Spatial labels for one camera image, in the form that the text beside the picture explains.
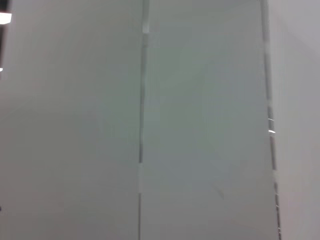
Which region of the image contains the ceiling light panel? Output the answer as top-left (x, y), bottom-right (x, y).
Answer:
top-left (0, 12), bottom-right (13, 25)

